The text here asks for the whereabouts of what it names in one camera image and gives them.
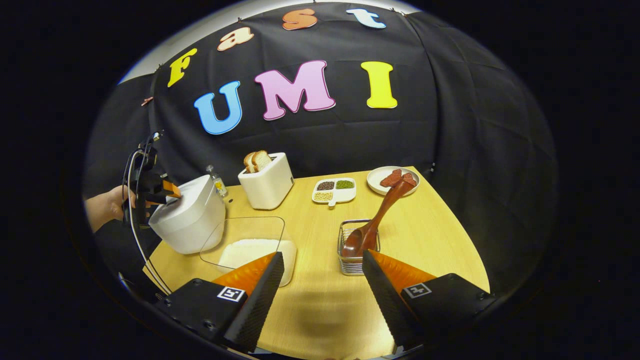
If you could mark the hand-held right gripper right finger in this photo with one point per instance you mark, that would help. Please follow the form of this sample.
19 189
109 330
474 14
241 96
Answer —
387 305

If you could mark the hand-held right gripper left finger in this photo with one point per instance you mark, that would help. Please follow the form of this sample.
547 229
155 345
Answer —
255 305

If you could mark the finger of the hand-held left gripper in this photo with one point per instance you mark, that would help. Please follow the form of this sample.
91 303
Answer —
172 189

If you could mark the white rice cooker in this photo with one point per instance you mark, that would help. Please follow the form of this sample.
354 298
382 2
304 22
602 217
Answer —
190 220

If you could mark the brown wooden spoon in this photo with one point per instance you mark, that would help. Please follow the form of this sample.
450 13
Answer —
380 215

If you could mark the small glass bottle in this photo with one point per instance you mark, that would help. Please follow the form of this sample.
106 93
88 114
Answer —
217 185

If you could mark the clear plastic container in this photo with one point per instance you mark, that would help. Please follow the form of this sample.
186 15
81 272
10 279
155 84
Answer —
245 227

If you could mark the bread slice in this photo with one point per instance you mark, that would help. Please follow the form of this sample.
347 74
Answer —
248 164
262 160

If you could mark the pink clothes peg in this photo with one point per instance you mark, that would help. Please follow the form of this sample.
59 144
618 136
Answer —
147 101

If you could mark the white toaster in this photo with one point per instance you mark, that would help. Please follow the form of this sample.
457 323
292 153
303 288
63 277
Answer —
267 187

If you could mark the white divided dish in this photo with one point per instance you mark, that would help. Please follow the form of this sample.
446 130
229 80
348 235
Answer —
345 196

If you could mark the white round plate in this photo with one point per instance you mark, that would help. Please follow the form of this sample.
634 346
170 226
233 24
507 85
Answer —
375 182

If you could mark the pile of pale beans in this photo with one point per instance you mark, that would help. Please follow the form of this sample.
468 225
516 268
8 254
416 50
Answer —
323 196

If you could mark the red meat slice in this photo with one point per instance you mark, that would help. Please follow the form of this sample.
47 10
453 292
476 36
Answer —
391 178
410 177

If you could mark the pile of green beans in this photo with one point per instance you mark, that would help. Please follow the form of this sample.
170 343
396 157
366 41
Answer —
345 184

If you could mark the pile of brown beans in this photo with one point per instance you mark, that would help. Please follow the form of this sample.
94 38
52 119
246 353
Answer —
325 185

